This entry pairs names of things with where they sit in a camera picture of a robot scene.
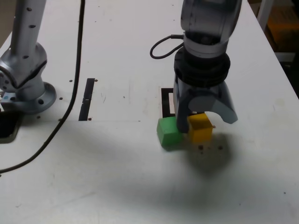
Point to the black tray with grey rim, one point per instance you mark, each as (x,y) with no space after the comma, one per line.
(7,126)

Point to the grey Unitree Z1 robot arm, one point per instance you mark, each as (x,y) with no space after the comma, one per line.
(25,35)

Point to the black tape strip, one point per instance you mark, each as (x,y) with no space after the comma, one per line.
(88,88)

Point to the white frame post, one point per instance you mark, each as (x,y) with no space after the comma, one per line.
(264,11)

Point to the white frame crossbar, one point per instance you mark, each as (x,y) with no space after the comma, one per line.
(285,56)

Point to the light blue tag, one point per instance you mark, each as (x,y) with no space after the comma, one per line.
(5,96)

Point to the yellow background box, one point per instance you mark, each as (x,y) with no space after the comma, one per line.
(283,25)

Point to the black tape square outline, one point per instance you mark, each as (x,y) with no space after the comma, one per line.
(164,102)

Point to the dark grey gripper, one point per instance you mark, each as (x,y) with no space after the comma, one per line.
(201,91)

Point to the yellow cube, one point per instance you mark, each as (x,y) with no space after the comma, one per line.
(201,133)

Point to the green cube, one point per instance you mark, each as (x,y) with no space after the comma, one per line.
(168,135)

